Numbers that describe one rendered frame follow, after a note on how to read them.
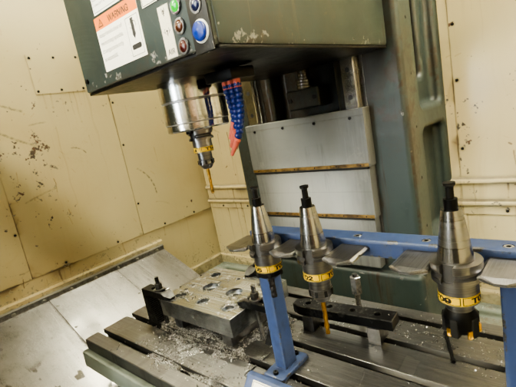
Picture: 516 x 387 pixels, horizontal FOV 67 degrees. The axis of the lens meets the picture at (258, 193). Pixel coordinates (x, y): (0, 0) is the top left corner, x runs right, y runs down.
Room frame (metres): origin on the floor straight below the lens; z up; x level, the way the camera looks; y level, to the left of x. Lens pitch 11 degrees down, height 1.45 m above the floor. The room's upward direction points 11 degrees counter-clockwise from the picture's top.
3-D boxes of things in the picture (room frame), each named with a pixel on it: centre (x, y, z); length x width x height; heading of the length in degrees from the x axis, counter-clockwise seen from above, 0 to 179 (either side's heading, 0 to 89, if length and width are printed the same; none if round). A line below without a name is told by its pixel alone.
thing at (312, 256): (0.62, -0.08, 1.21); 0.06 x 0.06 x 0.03
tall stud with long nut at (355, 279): (0.90, -0.20, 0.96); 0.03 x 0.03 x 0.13
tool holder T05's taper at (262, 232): (0.70, 0.01, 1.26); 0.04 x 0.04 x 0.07
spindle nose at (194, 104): (1.01, 0.12, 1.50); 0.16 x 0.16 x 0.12
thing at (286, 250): (0.66, -0.03, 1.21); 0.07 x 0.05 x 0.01; 137
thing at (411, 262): (0.51, -0.20, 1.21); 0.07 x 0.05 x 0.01; 137
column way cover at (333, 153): (1.34, -0.19, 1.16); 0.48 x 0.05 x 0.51; 47
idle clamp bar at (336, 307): (0.87, -0.14, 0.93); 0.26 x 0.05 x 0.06; 52
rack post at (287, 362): (0.78, 0.01, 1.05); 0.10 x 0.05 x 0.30; 137
